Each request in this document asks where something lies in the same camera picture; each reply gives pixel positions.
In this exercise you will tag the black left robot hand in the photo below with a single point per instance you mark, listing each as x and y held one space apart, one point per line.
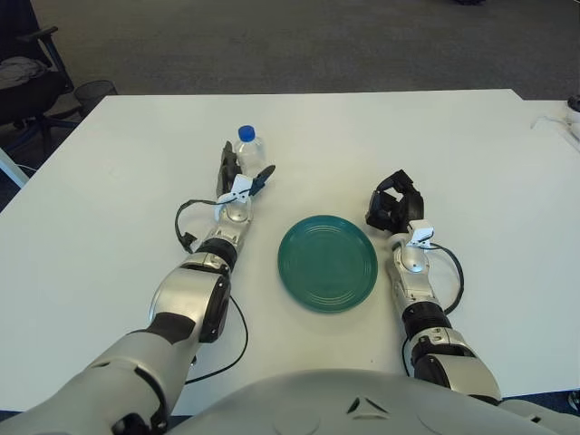
225 172

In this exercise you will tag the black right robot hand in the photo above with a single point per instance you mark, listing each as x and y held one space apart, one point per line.
410 206

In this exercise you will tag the clear bottle with blue cap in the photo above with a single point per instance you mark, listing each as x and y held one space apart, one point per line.
251 151

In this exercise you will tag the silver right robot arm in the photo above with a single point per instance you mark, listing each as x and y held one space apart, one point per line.
412 281

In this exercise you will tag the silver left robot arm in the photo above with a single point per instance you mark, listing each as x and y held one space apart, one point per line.
190 290

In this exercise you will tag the green ceramic plate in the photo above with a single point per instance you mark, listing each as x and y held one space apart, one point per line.
326 263

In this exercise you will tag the black mesh wastebasket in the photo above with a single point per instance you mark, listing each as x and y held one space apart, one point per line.
95 93

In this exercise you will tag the black office chair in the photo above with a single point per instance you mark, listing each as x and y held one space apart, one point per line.
31 99

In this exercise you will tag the grey robot torso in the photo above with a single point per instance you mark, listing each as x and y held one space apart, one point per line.
362 408

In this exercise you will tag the white desk leg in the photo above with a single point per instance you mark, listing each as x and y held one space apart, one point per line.
11 165

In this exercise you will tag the grey cloth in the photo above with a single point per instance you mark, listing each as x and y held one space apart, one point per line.
20 70

